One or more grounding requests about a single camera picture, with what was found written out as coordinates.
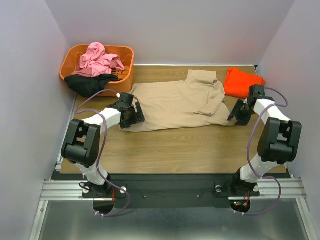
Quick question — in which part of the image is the beige t shirt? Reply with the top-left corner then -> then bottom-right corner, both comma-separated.
126,69 -> 234,133

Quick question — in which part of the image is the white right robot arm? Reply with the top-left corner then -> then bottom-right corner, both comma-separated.
228,99 -> 302,195

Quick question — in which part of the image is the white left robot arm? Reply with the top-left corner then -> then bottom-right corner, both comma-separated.
61,101 -> 145,198

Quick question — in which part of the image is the folded orange t shirt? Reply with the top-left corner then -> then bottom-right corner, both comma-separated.
224,67 -> 266,99

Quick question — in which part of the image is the orange plastic basket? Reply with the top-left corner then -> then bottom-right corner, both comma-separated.
59,44 -> 135,93

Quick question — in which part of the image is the black t shirt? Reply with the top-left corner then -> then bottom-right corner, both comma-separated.
64,74 -> 119,98

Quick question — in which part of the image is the pink t shirt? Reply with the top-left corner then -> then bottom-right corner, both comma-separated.
72,42 -> 125,78

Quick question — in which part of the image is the white round knob left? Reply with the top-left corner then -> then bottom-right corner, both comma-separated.
119,186 -> 127,194

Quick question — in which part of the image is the silver round knob right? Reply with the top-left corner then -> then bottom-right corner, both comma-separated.
215,185 -> 223,194

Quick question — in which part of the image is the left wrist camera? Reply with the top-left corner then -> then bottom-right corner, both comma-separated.
115,92 -> 138,111

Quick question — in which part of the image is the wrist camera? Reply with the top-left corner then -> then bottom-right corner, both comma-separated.
115,92 -> 138,111
247,84 -> 265,102

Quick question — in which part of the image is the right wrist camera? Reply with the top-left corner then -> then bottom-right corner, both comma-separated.
247,84 -> 265,102

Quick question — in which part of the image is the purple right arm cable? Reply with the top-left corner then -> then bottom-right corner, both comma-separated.
233,87 -> 289,216

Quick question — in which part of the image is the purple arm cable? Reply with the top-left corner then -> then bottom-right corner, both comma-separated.
74,89 -> 132,218
233,87 -> 289,216

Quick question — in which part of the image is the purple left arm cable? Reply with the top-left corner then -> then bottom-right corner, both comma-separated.
74,89 -> 132,218

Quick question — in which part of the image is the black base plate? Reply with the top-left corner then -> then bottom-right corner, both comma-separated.
51,171 -> 292,210

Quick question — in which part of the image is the aluminium rail frame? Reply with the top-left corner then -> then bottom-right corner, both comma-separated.
29,94 -> 312,240

